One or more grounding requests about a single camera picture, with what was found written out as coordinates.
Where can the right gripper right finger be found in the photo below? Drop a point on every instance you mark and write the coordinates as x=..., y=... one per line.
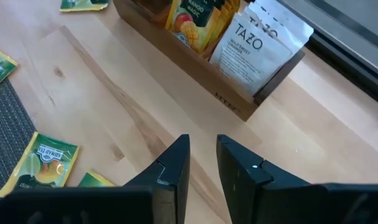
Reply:
x=248, y=193

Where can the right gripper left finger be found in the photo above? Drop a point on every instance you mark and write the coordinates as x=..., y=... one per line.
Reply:
x=163, y=193

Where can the wooden tea organizer box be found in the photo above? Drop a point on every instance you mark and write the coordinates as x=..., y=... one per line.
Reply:
x=191, y=68

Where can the grey woven placemat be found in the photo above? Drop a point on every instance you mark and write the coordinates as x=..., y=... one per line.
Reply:
x=8, y=124

